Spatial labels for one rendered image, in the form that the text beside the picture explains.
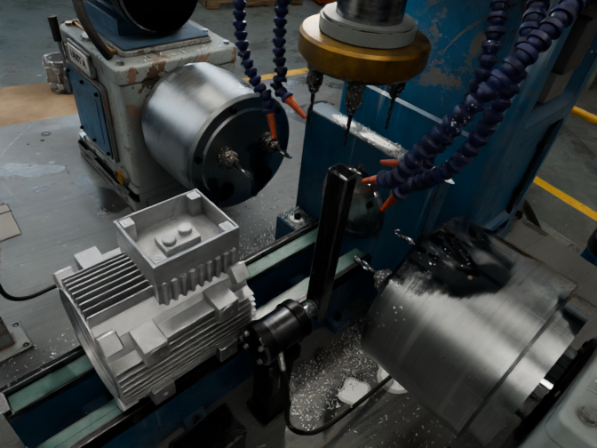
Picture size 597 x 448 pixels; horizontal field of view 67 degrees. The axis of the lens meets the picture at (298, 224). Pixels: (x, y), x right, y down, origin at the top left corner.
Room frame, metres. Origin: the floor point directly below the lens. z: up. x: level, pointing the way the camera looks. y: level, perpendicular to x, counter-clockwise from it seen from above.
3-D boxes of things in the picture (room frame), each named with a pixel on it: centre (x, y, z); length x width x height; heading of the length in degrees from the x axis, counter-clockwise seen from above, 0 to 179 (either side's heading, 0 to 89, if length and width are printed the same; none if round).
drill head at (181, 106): (0.85, 0.23, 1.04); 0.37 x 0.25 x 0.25; 47
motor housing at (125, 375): (0.38, 0.18, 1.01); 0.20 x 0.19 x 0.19; 137
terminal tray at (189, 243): (0.41, 0.15, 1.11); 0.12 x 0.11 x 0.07; 137
